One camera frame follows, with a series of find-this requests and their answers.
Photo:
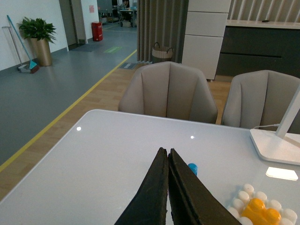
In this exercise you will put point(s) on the blue handled broom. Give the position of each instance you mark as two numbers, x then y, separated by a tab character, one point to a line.
31	67

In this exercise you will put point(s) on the grey pleated curtain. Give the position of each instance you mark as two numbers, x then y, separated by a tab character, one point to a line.
162	21

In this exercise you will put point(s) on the beige upholstered chair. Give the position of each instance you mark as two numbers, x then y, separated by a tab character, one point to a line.
259	99
170	90

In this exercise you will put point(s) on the red bin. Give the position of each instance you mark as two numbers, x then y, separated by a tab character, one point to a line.
97	32

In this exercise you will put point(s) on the right beige upholstered chair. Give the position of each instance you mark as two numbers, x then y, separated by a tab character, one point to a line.
259	99

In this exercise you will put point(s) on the white drawer cabinet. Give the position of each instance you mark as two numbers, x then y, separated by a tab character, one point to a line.
205	27

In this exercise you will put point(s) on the yellow two-stud toy block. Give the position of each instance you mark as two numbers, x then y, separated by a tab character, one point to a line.
259	214

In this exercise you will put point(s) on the left beige upholstered chair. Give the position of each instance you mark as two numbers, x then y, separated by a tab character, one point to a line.
170	90

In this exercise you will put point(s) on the background office desk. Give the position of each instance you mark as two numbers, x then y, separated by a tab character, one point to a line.
128	17

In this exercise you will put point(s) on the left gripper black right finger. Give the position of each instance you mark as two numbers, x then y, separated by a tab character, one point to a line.
191	202

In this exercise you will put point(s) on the green potted plant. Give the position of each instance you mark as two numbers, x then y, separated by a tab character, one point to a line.
37	28

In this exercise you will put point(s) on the blue three-stud toy block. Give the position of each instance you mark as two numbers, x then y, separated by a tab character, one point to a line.
194	168

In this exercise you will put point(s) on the dark grey sideboard counter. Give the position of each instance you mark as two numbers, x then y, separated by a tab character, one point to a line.
253	46

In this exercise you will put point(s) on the grey dustpan with handle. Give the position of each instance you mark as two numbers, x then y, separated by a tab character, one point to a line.
15	49

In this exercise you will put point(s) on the woven basket with handles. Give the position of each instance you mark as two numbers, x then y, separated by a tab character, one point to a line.
161	53

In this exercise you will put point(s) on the white desk lamp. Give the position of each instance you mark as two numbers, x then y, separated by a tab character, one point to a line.
280	146

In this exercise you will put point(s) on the seated person in background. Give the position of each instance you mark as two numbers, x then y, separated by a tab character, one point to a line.
125	5

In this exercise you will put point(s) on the white studded base plate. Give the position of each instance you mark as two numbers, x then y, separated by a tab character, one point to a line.
246	193

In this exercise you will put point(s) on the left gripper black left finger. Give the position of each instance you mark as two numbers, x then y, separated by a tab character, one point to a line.
148	207

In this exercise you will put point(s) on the gold plant pot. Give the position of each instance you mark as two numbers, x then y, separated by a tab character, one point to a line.
42	51

